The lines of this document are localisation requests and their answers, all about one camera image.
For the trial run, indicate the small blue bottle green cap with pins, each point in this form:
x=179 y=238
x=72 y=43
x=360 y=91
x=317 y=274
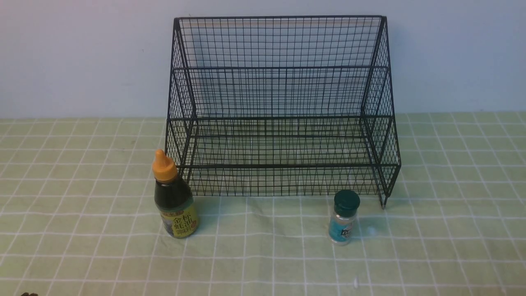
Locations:
x=344 y=213

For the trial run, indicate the green checkered tablecloth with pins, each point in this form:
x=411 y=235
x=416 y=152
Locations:
x=78 y=218

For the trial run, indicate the dark sauce bottle orange cap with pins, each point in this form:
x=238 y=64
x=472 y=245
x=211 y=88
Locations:
x=173 y=198

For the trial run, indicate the black wire mesh rack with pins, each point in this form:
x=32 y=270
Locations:
x=283 y=105

